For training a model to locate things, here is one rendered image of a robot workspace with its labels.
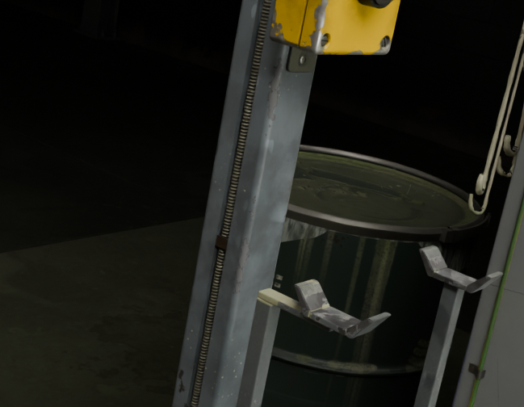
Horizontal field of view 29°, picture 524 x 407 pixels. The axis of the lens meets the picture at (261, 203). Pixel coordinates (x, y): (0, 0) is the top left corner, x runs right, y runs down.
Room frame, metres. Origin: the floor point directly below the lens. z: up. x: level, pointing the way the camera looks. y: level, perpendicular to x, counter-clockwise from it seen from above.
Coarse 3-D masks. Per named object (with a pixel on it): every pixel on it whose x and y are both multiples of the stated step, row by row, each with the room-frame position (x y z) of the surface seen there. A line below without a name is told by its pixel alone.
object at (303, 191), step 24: (312, 168) 2.21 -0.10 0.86; (336, 168) 2.25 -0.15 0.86; (360, 168) 2.28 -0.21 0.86; (384, 168) 2.31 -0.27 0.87; (312, 192) 2.00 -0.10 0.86; (336, 192) 2.03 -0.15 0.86; (360, 192) 2.05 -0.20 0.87; (384, 192) 2.11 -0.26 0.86; (408, 192) 2.15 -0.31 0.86; (432, 192) 2.18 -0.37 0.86; (360, 216) 1.89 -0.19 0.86; (384, 216) 1.93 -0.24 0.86; (408, 216) 1.96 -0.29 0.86; (432, 216) 1.99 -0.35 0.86; (456, 216) 2.02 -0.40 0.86
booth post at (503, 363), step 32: (512, 192) 1.29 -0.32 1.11; (512, 224) 1.28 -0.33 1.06; (512, 256) 1.28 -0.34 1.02; (512, 288) 1.27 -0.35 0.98; (480, 320) 1.29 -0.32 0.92; (512, 320) 1.26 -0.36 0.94; (480, 352) 1.28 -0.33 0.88; (512, 352) 1.26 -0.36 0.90; (480, 384) 1.27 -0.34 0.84; (512, 384) 1.25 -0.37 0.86
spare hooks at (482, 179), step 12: (516, 60) 1.36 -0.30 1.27; (516, 84) 1.36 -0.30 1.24; (504, 96) 1.36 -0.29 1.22; (504, 108) 1.35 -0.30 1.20; (504, 132) 1.36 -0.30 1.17; (492, 144) 1.35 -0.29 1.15; (504, 144) 1.37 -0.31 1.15; (516, 144) 1.39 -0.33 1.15; (492, 156) 1.35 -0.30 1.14; (516, 156) 1.39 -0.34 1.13; (480, 180) 1.32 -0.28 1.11; (492, 180) 1.36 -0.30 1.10; (480, 192) 1.33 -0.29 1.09; (468, 204) 1.34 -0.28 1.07
